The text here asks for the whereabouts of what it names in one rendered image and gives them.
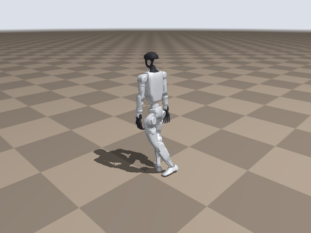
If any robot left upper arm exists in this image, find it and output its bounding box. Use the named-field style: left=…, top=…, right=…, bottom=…
left=137, top=74, right=148, bottom=100

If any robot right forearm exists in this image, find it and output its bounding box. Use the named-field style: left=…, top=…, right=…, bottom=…
left=162, top=93, right=168, bottom=110

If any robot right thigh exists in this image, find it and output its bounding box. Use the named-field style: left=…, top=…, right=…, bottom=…
left=154, top=110, right=166, bottom=141

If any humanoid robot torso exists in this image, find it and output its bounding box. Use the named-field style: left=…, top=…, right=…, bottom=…
left=144, top=70, right=163, bottom=119

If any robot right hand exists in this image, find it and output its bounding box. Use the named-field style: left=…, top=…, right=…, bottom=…
left=163, top=106, right=170, bottom=123

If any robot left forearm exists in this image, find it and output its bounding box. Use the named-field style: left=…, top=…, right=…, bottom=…
left=136, top=95, right=143, bottom=118

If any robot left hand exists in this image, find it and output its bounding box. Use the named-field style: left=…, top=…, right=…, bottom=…
left=136, top=114, right=144, bottom=130

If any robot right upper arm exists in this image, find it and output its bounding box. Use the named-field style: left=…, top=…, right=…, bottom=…
left=162, top=71, right=167, bottom=95

